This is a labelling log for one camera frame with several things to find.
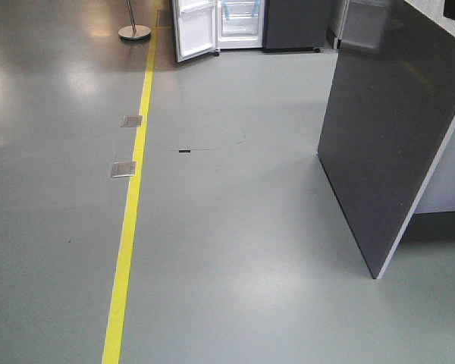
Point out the upper metal floor plate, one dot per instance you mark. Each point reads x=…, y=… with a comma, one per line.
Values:
x=132, y=121

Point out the metal floor plate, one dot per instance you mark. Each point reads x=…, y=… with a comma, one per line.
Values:
x=132, y=121
x=123, y=169

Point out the lower metal floor plate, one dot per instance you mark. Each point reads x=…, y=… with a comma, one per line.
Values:
x=123, y=169

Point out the matte silver pole stand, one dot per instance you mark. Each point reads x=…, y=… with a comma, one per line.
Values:
x=133, y=32

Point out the white open fridge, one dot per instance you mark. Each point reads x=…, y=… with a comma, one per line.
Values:
x=240, y=24

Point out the grey stone kitchen counter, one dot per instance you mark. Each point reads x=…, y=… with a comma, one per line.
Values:
x=390, y=116

